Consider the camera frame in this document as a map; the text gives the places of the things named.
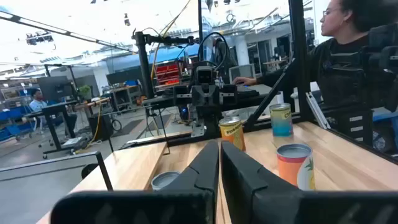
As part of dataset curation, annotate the red storage bin rack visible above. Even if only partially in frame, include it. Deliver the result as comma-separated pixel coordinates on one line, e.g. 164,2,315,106
154,62,182,86

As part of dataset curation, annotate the grey mesh chair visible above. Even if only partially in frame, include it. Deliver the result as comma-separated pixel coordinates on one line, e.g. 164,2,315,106
228,63,257,84

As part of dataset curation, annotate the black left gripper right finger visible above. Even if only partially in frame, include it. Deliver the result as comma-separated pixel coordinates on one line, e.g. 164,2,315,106
220,141,398,224

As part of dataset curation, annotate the black background desk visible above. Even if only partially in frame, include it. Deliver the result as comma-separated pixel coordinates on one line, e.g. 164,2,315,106
23,100,94,159

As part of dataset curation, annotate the rack of blue bins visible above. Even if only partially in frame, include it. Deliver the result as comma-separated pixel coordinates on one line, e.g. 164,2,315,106
0,105,35,142

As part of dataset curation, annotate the black boom stand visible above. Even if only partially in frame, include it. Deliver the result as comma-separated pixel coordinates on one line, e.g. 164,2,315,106
132,30,200,100

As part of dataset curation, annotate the tall orange pineapple can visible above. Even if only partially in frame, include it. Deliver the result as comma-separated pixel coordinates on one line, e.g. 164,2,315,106
218,116,246,152

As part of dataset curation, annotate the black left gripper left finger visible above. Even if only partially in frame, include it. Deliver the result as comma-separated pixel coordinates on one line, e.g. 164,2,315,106
51,139,220,224

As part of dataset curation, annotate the small green plant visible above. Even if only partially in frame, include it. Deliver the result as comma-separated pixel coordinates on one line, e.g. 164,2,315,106
77,84,93,100

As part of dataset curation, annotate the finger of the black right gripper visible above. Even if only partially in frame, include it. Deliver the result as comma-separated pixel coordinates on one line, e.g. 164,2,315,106
192,86,205,108
205,86,218,108

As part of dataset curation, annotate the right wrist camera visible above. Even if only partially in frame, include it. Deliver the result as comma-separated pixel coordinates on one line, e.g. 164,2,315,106
195,65,215,85

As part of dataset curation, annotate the black background monitor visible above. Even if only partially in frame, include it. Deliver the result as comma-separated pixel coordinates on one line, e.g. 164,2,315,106
37,76,74,101

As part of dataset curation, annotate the hanging yellow cable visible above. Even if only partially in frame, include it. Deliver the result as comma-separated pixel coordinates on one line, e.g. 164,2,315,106
150,0,192,80

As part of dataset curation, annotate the short patterned tin can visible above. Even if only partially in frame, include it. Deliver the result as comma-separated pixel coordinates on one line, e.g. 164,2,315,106
150,170,182,191

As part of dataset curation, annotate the operator computer monitor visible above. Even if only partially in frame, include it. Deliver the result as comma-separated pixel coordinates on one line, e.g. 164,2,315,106
197,0,216,62

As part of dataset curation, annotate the person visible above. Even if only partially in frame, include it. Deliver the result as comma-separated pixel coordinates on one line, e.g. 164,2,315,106
233,0,398,110
28,88,48,113

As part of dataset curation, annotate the short white mixed fruit can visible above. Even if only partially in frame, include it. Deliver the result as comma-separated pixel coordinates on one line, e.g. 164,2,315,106
276,143,316,191

